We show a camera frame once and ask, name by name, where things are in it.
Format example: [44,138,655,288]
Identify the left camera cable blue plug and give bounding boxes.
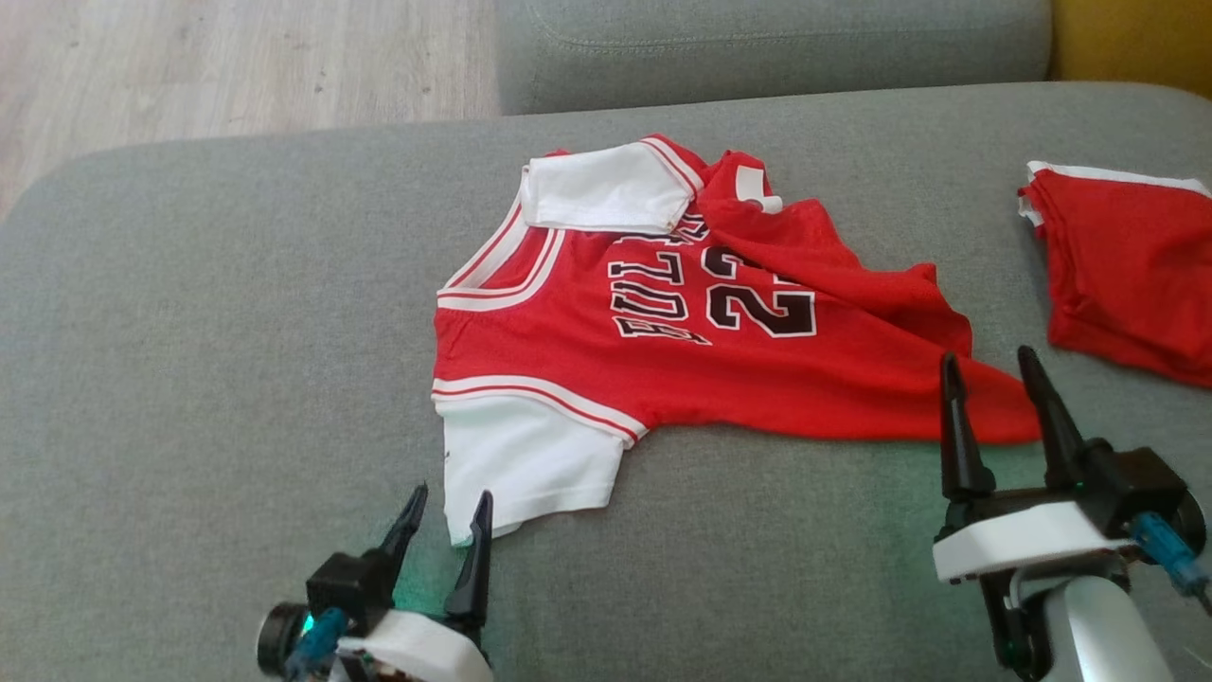
[283,606,350,682]

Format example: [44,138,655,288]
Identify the grey sofa cushion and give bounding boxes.
[494,0,1053,117]

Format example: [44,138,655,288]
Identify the camera cable blue plug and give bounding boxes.
[1131,511,1212,612]
[283,606,350,682]

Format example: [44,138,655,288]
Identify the red shorts with white stripe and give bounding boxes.
[1018,160,1212,389]

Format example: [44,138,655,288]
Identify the grey sofa seat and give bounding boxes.
[0,82,1212,682]

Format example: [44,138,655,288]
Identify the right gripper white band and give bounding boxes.
[932,346,1139,584]

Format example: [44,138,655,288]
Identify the red white basketball jersey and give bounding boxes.
[431,134,1043,548]

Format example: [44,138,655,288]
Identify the right camera cable blue plug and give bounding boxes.
[1131,511,1212,612]

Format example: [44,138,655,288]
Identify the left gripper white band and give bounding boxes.
[330,483,495,682]

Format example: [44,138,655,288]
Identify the yellow pillow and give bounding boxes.
[1049,0,1212,101]

